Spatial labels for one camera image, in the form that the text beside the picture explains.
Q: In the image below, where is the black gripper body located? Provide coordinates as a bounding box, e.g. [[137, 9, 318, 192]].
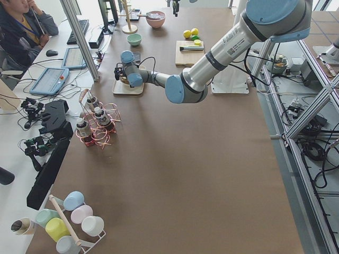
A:
[[114, 62, 125, 80], [166, 0, 180, 8]]

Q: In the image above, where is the cream rabbit tray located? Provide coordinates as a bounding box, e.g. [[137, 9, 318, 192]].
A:
[[112, 80, 144, 95]]

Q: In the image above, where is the grey folded cloth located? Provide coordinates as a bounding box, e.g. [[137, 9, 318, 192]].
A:
[[133, 52, 141, 63]]

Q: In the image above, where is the pink ice bucket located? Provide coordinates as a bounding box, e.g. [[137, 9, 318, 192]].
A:
[[146, 11, 166, 29]]

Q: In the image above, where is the upper whole lemon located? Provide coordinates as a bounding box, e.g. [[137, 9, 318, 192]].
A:
[[183, 30, 191, 39]]

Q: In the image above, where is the whole lemon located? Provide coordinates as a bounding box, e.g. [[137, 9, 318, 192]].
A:
[[183, 30, 191, 39], [191, 28, 199, 36]]

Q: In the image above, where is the lower whole lemon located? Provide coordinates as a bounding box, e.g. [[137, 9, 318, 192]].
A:
[[191, 28, 199, 36]]

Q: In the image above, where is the mint green bowl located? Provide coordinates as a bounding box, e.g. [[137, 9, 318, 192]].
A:
[[127, 33, 142, 46]]

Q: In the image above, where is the green lime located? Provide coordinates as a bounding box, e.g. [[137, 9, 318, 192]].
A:
[[191, 35, 200, 41]]

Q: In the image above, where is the steel muddler black tip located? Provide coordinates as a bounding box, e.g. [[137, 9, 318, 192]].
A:
[[179, 46, 204, 51]]

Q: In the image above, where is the right tea bottle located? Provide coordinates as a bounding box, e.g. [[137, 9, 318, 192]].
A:
[[86, 97, 98, 112]]

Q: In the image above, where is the tea bottle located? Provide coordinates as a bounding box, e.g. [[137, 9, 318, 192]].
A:
[[76, 117, 93, 145], [94, 107, 111, 126], [86, 97, 98, 112]]

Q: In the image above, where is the wooden mug stand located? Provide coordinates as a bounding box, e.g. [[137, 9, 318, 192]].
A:
[[119, 0, 138, 34]]

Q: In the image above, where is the black monitor stand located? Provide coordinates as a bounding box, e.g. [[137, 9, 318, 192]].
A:
[[98, 0, 119, 35]]

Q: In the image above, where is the blue teach pendant far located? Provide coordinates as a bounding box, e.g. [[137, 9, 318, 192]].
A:
[[61, 47, 87, 70]]

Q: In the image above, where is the blue teach pendant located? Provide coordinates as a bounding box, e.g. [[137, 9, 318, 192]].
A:
[[29, 68, 69, 95], [61, 47, 87, 70]]

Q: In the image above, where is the front tea bottle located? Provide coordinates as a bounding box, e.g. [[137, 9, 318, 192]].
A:
[[94, 107, 111, 126]]

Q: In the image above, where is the bamboo cutting board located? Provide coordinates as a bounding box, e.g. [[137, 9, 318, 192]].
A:
[[175, 40, 205, 67]]

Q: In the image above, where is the black keyboard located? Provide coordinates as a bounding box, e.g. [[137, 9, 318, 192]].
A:
[[66, 19, 90, 46]]

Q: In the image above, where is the blue teach pendant near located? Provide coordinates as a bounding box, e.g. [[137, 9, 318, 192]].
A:
[[29, 68, 69, 95]]

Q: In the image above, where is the left tea bottle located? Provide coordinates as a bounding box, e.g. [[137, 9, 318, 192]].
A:
[[76, 117, 93, 145]]

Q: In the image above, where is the black computer mouse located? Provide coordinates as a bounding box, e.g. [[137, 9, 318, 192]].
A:
[[46, 50, 58, 57]]

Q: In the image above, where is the seated person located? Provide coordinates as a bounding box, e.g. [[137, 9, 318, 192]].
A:
[[1, 0, 59, 72]]

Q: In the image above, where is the pink cup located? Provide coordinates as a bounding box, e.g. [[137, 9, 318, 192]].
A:
[[70, 204, 93, 224]]

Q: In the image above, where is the black long box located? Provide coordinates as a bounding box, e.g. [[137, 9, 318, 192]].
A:
[[26, 138, 70, 211]]

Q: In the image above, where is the white cup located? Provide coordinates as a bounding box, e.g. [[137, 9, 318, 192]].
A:
[[81, 216, 104, 237]]

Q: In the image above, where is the mint cup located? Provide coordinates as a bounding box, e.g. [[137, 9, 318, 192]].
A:
[[35, 208, 60, 228]]

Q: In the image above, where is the yellow cup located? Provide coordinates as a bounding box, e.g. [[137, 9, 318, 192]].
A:
[[45, 217, 70, 242]]

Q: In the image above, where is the white cup rack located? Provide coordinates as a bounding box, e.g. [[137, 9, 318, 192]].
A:
[[48, 194, 106, 253]]

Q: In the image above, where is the grey blue cup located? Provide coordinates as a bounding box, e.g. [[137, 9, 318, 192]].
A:
[[56, 235, 81, 254]]

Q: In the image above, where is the paper cup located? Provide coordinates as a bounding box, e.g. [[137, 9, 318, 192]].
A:
[[11, 217, 36, 235]]

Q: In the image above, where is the copper wire bottle rack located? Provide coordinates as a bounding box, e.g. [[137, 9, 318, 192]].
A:
[[75, 89, 122, 149]]

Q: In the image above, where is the aluminium frame post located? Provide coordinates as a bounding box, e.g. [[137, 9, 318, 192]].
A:
[[60, 0, 100, 82]]

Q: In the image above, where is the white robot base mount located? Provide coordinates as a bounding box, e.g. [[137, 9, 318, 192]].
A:
[[211, 69, 249, 94]]

